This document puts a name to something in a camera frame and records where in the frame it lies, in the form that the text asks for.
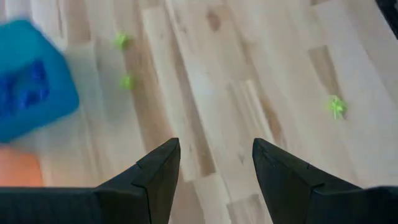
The teal plastic bin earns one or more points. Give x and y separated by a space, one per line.
18 40

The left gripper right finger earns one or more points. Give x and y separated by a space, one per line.
295 193

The orange translucent plastic bin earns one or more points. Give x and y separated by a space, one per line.
18 168

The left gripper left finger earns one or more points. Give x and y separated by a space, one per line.
140 193

